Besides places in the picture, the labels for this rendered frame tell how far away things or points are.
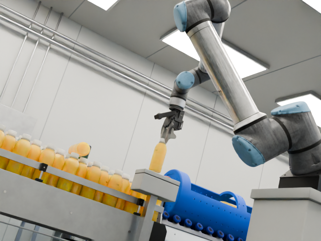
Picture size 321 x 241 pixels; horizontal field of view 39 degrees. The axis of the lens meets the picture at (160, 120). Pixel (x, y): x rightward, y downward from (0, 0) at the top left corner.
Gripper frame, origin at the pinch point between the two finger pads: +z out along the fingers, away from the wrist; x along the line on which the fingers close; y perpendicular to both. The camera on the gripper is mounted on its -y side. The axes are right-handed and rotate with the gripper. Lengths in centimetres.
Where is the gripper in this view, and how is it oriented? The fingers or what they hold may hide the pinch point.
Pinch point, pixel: (163, 140)
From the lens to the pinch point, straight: 242.8
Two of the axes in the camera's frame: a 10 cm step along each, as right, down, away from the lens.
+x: -4.9, 1.1, 8.6
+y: 8.3, 3.5, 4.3
